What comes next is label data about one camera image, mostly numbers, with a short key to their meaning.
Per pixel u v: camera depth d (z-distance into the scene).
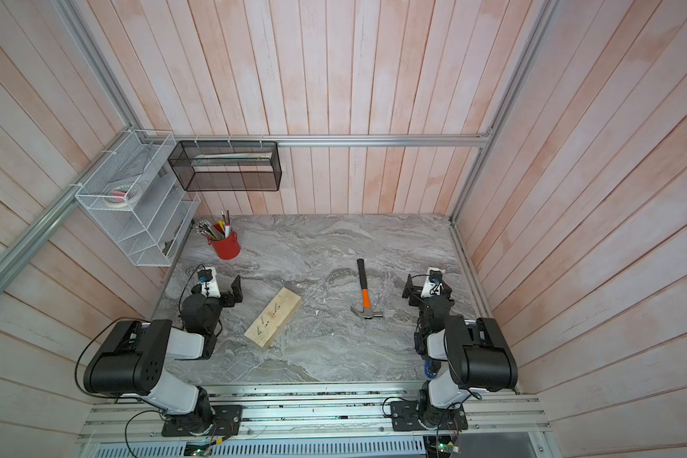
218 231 1.03
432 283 0.76
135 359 0.47
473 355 0.46
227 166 1.04
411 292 0.83
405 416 0.73
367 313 0.92
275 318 0.88
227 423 0.73
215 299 0.80
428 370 0.82
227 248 1.08
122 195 0.74
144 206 0.81
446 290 0.82
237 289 0.87
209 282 0.77
